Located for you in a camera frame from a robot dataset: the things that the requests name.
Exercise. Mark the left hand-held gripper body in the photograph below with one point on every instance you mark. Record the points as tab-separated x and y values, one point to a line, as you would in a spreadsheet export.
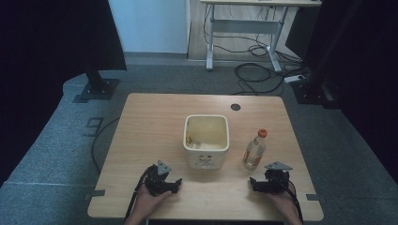
158	181

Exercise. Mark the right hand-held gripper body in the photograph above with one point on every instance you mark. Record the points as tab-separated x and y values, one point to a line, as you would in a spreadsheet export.
275	179

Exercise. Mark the person's left hand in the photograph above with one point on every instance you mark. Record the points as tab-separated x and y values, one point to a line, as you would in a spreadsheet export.
149	200

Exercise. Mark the person's right hand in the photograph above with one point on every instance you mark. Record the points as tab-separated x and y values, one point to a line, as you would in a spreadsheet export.
281	203

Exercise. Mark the clear bottle with orange cap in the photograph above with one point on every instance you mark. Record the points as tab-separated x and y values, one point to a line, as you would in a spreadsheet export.
254	153

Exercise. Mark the white square trash bin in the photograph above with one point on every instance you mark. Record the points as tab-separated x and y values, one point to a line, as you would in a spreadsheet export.
206	156

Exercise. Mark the grey tape strip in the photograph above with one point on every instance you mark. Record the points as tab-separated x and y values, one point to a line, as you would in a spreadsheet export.
94	193

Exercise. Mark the dark round table grommet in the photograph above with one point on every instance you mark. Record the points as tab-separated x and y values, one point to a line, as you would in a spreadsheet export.
235	107

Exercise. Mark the black stand base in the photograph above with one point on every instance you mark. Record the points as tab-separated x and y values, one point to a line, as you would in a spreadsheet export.
316	92

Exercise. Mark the white power strip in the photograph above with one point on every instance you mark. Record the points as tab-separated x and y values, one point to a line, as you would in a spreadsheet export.
294	78

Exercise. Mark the black curtain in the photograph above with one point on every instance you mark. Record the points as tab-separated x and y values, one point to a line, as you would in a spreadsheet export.
47	47
359	62

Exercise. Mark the light desk with metal legs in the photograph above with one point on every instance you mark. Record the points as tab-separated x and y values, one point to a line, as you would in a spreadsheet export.
244	26

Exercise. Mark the black stand with base plate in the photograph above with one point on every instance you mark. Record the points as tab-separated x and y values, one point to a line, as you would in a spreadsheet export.
97	86

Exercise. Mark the white wall panel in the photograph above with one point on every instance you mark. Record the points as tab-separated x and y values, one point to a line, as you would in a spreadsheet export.
150	25

